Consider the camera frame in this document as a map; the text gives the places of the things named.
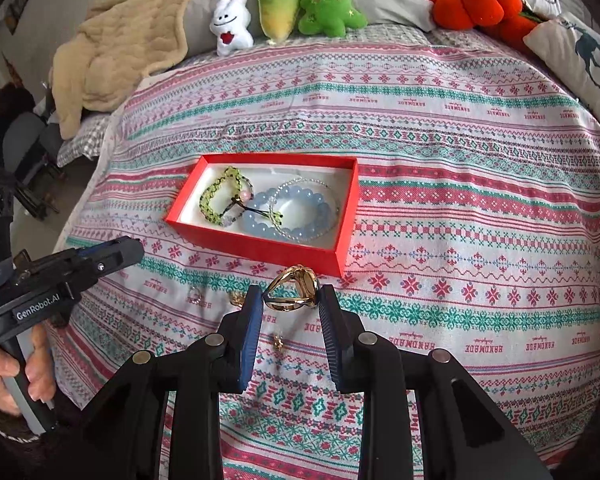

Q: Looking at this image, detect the beige quilted blanket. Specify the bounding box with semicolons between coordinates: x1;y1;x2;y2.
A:
52;0;211;140

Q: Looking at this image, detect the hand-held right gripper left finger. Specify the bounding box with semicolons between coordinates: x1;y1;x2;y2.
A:
80;285;263;480

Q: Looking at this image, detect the white bunny plush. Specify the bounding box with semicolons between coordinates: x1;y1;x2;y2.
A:
210;0;255;57

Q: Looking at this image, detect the clear crystal bead bracelet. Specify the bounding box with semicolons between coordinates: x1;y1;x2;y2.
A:
269;177;341;242

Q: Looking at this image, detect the deer print pillow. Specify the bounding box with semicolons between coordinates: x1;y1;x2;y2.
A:
522;15;600;112

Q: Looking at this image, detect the grey checked sheet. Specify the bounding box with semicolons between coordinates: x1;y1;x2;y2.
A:
57;110;116;168

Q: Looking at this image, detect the red cardboard box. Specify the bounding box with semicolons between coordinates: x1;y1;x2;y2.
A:
165;155;359;279

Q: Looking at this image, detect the person's left forearm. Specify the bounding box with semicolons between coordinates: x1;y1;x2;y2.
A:
0;399;86;480

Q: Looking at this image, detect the grey office chair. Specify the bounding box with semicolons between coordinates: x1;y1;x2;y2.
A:
0;85;66;221

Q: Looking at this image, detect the wall picture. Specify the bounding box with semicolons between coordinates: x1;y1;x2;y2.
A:
6;0;30;32

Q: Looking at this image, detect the yellow green carrot plush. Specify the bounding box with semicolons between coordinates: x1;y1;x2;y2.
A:
257;0;301;41

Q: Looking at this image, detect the green bead bracelet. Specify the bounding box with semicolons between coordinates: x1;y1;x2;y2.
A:
199;167;257;227

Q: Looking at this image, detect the large gold ring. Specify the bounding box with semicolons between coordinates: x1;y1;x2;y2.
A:
262;263;323;312

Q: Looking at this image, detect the green tree plush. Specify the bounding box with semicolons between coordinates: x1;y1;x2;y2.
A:
299;0;368;37

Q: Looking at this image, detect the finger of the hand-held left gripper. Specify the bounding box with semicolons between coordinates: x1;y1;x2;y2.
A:
74;240;130;262
78;238;145;282

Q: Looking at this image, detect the blue bead bracelet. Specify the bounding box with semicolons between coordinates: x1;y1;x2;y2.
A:
242;185;333;247

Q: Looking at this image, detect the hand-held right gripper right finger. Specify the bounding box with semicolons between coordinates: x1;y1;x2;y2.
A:
317;284;554;480

